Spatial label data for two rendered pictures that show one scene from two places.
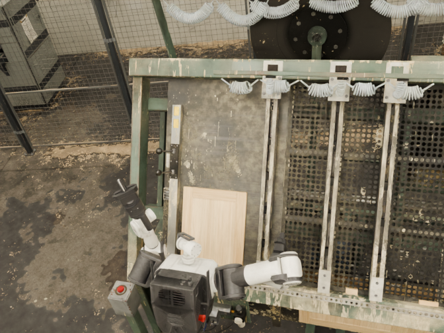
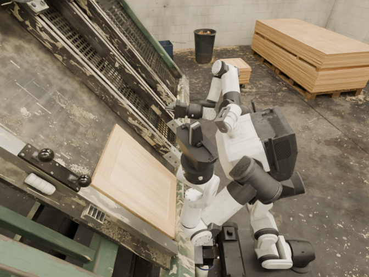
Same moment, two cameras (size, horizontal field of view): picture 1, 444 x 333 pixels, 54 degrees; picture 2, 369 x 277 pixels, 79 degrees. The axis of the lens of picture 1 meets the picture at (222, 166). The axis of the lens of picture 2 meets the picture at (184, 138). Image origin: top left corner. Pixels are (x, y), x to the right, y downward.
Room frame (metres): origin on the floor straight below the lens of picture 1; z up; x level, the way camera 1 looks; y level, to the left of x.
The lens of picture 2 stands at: (1.73, 0.84, 1.91)
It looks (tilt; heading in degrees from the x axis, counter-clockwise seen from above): 39 degrees down; 249
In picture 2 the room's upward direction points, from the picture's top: straight up
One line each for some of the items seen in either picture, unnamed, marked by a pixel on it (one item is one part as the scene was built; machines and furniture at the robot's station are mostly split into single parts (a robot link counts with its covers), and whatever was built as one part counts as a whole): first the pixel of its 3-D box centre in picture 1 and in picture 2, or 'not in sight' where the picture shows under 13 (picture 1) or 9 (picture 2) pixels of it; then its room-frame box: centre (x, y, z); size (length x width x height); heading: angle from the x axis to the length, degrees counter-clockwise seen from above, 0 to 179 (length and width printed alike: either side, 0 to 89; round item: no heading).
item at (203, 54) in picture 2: not in sight; (203, 46); (-0.59, -3.99, 0.33); 0.52 x 0.51 x 0.65; 80
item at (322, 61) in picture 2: not in sight; (301, 52); (-2.19, -2.71, 0.39); 2.46 x 1.05 x 0.78; 80
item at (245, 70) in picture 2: not in sight; (230, 73); (-0.55, -2.68, 0.20); 0.61 x 0.53 x 0.40; 80
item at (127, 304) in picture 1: (125, 298); not in sight; (1.47, 0.67, 0.84); 0.12 x 0.12 x 0.18; 69
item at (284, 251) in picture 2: not in sight; (273, 251); (0.87, 0.38, 0.28); 0.21 x 0.20 x 0.13; 159
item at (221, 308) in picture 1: (205, 315); (203, 227); (1.38, 0.23, 0.69); 0.50 x 0.14 x 0.24; 69
